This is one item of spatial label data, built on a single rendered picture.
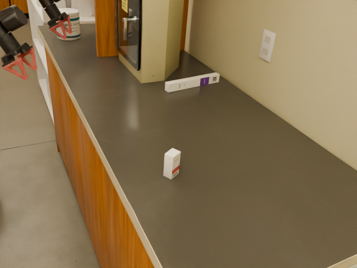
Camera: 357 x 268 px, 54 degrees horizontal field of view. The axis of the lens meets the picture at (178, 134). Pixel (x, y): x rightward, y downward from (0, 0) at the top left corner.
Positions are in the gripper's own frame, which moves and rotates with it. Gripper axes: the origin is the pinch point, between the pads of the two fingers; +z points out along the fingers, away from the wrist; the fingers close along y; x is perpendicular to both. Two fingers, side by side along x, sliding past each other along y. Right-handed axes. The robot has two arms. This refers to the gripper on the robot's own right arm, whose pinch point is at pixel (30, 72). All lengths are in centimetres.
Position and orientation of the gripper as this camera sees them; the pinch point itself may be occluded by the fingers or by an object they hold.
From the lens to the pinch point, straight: 138.8
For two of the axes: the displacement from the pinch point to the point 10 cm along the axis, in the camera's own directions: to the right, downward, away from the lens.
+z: 4.2, 7.7, 4.7
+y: 0.0, -5.2, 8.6
